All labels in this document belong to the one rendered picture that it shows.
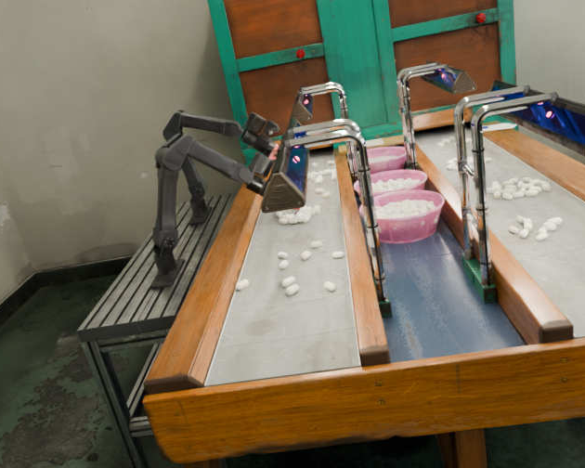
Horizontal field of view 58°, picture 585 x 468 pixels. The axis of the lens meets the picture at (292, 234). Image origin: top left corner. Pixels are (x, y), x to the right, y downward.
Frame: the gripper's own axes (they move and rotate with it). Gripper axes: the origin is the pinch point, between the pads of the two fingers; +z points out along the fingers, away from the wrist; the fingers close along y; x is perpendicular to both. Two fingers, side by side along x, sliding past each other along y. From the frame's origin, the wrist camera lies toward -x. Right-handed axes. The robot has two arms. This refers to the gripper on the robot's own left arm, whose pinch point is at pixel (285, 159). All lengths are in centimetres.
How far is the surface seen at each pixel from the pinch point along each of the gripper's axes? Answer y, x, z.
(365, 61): 46, -49, 12
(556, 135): -117, -57, 34
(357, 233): -76, -9, 24
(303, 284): -99, 3, 14
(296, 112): -33.4, -23.7, -6.9
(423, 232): -67, -17, 43
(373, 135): 45, -23, 34
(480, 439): -133, -1, 54
